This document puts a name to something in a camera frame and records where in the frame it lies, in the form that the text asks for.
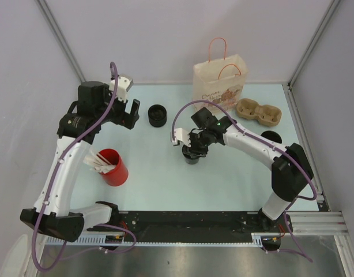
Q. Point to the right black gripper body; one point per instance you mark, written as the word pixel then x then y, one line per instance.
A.
pixel 199 141

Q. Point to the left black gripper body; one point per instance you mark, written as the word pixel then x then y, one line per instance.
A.
pixel 117 114

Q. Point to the black cup lid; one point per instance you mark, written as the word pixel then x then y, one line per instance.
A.
pixel 192 155

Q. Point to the short black coffee cup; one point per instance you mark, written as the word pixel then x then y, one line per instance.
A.
pixel 157 115

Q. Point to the transparent dark cup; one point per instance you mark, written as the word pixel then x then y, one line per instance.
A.
pixel 192 161

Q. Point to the beige paper takeout bag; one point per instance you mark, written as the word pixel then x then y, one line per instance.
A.
pixel 219 82

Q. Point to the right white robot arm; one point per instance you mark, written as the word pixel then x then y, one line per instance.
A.
pixel 289 166

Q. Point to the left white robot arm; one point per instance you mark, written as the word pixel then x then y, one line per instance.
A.
pixel 51 214

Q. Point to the tall black coffee cup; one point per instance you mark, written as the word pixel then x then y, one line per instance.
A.
pixel 272 136

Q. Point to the red cylindrical container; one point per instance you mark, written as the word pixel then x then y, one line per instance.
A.
pixel 118 175

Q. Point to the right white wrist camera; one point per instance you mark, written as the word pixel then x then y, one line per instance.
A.
pixel 180 136

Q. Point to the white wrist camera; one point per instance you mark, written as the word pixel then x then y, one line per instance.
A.
pixel 124 85
pixel 180 136

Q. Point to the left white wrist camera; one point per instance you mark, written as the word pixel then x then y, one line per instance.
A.
pixel 124 85

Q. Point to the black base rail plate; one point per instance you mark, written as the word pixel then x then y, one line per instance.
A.
pixel 199 227

